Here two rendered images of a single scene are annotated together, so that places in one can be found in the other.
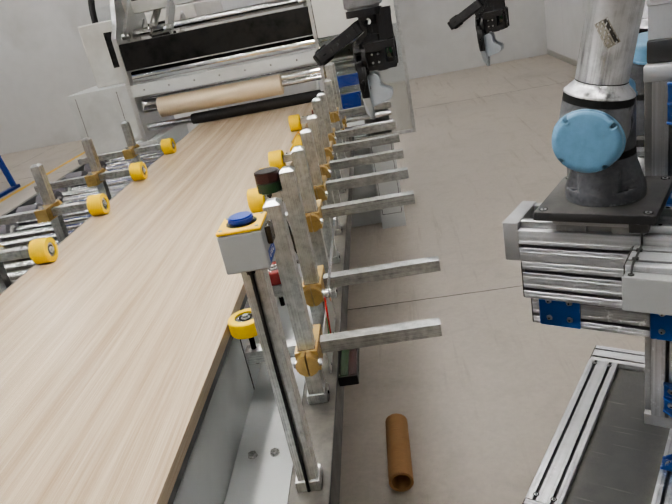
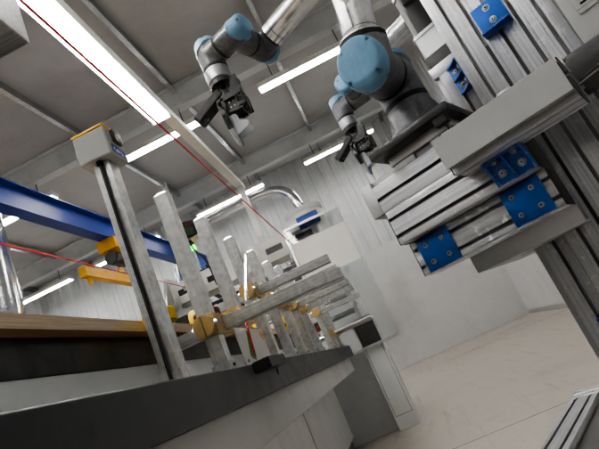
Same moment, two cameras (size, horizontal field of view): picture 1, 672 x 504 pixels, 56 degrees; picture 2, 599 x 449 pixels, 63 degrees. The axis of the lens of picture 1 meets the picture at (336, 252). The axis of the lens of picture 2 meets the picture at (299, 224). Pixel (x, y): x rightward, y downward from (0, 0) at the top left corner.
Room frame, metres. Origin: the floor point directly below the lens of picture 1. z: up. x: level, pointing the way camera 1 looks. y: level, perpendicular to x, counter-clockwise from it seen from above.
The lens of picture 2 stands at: (0.03, -0.14, 0.62)
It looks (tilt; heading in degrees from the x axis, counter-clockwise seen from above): 16 degrees up; 358
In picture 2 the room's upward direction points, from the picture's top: 24 degrees counter-clockwise
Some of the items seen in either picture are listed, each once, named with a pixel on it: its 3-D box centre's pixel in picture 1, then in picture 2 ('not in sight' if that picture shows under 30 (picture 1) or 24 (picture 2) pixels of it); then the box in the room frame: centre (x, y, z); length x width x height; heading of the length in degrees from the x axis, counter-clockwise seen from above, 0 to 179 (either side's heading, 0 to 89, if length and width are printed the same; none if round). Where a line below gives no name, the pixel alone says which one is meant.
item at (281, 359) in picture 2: (349, 358); (273, 365); (1.34, 0.02, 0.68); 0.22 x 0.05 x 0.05; 173
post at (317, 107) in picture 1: (327, 159); (295, 310); (2.42, -0.04, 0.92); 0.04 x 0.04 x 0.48; 83
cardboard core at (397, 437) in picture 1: (398, 450); not in sight; (1.73, -0.07, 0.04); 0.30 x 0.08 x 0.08; 173
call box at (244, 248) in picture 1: (247, 244); (101, 152); (0.92, 0.13, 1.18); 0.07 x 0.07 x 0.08; 83
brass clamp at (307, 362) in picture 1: (309, 349); (213, 327); (1.20, 0.10, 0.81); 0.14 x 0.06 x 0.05; 173
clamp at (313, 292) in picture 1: (313, 285); (239, 317); (1.45, 0.07, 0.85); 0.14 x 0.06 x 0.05; 173
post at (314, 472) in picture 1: (283, 382); (139, 266); (0.92, 0.13, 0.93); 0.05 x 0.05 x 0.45; 83
